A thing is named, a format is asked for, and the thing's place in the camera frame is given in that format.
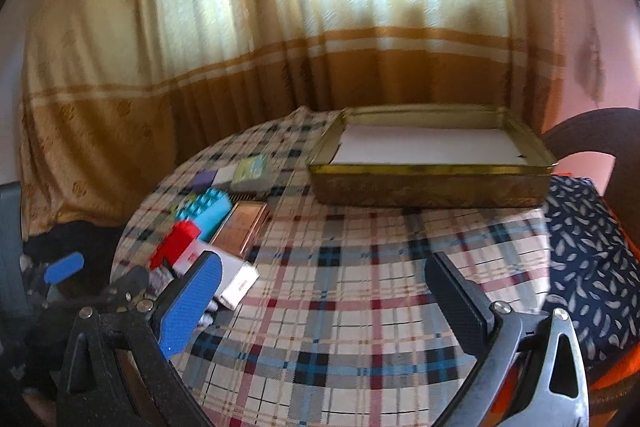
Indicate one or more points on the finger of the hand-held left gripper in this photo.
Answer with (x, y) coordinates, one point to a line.
(64, 268)
(127, 284)

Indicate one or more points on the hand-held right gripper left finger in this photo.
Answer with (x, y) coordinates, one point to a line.
(190, 302)

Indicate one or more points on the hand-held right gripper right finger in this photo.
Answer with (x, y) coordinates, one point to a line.
(457, 302)

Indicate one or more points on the white card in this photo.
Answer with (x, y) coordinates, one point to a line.
(235, 274)

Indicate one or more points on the red building block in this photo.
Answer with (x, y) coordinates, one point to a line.
(175, 244)

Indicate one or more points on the rose gold box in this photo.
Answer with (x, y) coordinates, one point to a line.
(240, 227)

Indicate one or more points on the teal building block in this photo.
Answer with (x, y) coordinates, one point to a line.
(212, 212)

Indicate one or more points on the gold metal tray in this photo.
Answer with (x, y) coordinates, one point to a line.
(425, 192)
(425, 144)

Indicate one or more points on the purple cube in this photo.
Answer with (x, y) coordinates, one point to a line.
(204, 181)

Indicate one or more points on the green label clear packet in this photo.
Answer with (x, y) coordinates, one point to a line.
(248, 172)

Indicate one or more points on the dark cloth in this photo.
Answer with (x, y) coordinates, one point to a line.
(75, 237)

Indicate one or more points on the grey furniture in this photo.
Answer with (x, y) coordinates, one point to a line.
(10, 232)

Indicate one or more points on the plaid tablecloth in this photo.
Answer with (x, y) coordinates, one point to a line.
(350, 282)

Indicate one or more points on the navy feather print cushion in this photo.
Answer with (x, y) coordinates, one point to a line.
(590, 257)

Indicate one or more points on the brown wooden chair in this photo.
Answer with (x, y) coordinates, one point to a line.
(590, 127)

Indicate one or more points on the cream and orange curtain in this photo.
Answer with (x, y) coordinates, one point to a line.
(150, 57)

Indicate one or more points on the feathered wall hanging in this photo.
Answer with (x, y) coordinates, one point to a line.
(592, 67)

